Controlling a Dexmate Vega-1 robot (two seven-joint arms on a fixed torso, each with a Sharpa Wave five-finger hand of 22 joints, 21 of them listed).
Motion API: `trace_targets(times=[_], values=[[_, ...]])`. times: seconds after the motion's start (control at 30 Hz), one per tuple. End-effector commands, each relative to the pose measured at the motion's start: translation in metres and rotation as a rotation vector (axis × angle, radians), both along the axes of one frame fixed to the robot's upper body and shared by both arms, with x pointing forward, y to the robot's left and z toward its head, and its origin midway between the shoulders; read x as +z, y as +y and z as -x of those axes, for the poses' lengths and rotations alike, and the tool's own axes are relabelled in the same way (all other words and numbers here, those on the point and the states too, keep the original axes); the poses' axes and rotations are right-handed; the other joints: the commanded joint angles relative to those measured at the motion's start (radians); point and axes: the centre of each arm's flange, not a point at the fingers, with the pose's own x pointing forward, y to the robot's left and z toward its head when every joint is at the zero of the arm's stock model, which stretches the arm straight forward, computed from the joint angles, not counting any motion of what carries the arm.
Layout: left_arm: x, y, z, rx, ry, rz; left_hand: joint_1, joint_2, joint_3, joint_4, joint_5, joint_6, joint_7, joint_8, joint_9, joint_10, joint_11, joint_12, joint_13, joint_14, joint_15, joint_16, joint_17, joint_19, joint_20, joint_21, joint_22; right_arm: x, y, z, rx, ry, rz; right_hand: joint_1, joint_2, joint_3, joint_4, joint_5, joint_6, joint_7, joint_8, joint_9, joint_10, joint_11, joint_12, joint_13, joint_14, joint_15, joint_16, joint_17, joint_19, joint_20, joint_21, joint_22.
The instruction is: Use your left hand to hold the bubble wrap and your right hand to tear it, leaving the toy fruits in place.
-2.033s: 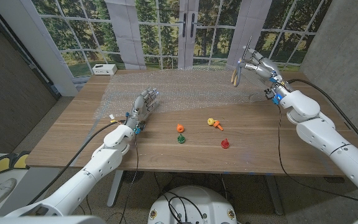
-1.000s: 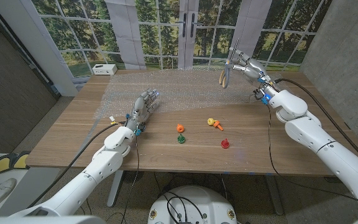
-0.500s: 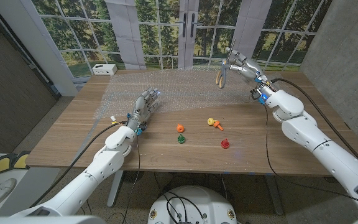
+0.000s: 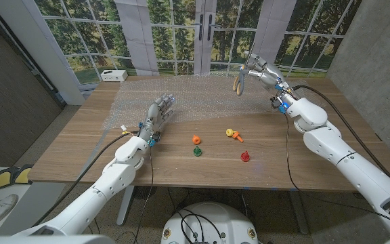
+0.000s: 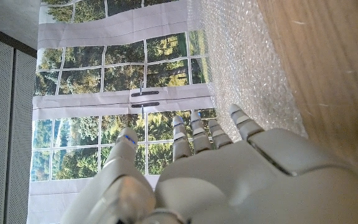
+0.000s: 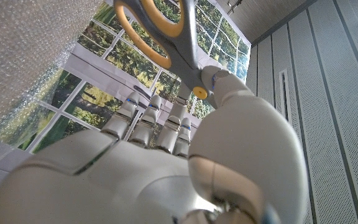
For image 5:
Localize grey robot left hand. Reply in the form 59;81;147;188
60;103;358;224

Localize printed forest window backdrop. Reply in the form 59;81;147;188
26;0;217;224

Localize clear bubble wrap sheet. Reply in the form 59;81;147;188
186;0;309;142

